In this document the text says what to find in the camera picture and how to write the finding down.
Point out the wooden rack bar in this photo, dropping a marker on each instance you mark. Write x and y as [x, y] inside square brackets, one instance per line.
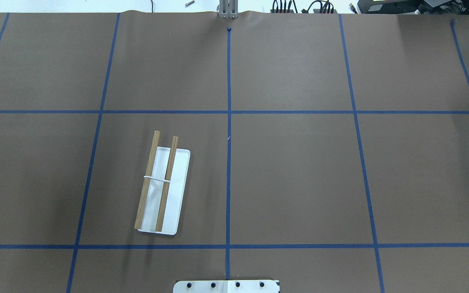
[146, 180]
[166, 184]

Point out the left wooden rack bar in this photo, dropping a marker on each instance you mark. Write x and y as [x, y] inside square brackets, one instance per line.
[146, 180]

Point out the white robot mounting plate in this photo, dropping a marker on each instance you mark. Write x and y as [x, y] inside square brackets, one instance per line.
[227, 286]

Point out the right wooden rack bar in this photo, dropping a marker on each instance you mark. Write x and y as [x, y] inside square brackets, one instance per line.
[166, 184]

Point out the white rack base tray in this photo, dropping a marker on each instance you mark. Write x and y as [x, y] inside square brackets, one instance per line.
[175, 195]

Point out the aluminium camera post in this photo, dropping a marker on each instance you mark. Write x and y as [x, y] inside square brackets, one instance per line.
[228, 9]

